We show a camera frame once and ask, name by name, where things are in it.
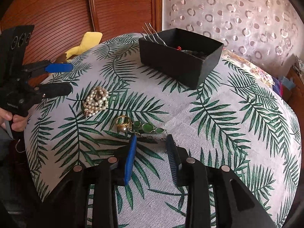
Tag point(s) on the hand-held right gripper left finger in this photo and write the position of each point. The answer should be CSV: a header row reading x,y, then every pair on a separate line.
x,y
130,159

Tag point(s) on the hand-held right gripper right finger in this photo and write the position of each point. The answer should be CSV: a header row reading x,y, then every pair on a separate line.
x,y
172,161

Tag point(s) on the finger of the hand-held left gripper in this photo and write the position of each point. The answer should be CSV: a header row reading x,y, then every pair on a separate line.
x,y
58,68
57,90

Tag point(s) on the single pearl bead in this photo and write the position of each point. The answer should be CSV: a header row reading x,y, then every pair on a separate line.
x,y
123,130

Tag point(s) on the black square box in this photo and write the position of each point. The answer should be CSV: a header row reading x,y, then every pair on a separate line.
x,y
175,64

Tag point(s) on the pronged hair fork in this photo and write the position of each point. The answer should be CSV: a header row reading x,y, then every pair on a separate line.
x,y
152,34

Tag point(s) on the person's left hand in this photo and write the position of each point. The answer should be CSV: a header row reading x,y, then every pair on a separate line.
x,y
16,123

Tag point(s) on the yellow plush toy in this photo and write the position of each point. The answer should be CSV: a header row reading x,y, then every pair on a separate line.
x,y
83,45

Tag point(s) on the wooden slatted wardrobe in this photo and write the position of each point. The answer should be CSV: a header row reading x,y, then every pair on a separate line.
x,y
59,16

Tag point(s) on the leaf print bedspread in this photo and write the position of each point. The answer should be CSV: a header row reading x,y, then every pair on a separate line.
x,y
213,123

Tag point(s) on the person's dark clothing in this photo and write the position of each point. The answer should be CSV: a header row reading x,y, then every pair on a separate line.
x,y
9,171

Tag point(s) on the floral quilt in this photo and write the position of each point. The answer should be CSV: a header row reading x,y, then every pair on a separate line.
x,y
249,71

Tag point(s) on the dark blue blanket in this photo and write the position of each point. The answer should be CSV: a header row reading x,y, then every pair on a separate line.
x,y
279,87

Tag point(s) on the blue plastic bag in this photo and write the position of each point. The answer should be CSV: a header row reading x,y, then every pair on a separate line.
x,y
288,82

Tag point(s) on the long wooden cabinet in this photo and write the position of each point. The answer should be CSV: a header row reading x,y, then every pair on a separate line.
x,y
296,85

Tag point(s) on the circle pattern sheer curtain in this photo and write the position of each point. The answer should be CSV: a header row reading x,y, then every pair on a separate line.
x,y
237,16

